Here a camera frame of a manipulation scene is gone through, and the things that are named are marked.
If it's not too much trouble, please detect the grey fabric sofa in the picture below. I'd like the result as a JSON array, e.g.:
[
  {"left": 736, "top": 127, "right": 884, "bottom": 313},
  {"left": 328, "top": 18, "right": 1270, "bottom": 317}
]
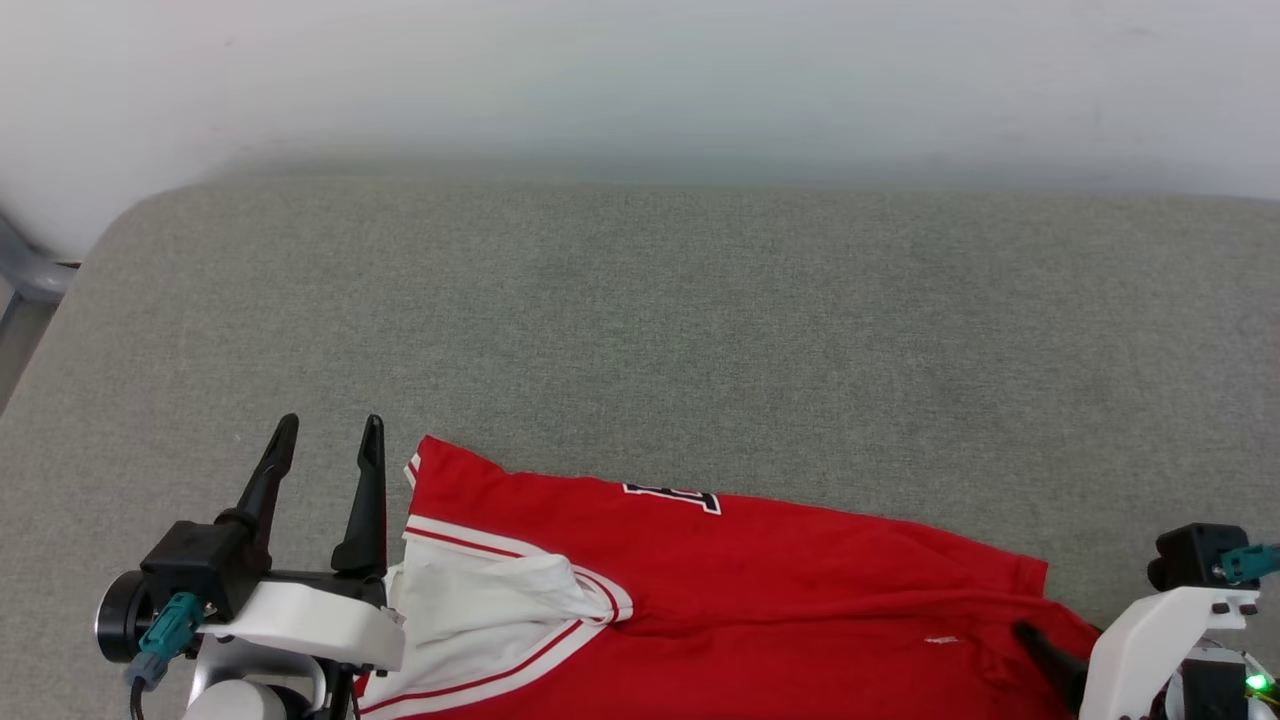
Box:
[{"left": 0, "top": 165, "right": 1280, "bottom": 720}]

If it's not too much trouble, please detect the teal right camera connector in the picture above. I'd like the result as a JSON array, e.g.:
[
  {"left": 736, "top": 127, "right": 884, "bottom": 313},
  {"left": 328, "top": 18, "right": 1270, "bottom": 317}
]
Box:
[{"left": 1218, "top": 543, "right": 1280, "bottom": 585}]

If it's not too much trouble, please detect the teal camera connector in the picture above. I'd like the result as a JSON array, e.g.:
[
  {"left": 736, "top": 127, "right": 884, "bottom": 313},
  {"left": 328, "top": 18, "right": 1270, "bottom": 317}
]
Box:
[
  {"left": 1218, "top": 543, "right": 1280, "bottom": 585},
  {"left": 125, "top": 591, "right": 207, "bottom": 720}
]

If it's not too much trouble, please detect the teal left camera connector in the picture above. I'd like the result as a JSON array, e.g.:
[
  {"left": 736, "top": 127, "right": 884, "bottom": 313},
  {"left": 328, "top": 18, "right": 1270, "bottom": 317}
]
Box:
[{"left": 125, "top": 591, "right": 207, "bottom": 720}]

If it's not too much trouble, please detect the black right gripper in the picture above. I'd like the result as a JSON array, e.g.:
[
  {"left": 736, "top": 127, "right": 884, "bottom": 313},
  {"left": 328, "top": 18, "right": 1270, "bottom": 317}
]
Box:
[{"left": 1011, "top": 619, "right": 1280, "bottom": 720}]

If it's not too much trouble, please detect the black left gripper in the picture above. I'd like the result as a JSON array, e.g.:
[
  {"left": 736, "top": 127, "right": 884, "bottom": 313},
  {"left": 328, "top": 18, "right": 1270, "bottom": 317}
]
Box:
[{"left": 214, "top": 413, "right": 391, "bottom": 611}]

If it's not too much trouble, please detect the red and white jersey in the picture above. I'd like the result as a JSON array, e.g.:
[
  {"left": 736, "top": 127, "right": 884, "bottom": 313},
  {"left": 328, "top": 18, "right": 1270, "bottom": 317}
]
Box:
[{"left": 353, "top": 433, "right": 1107, "bottom": 720}]

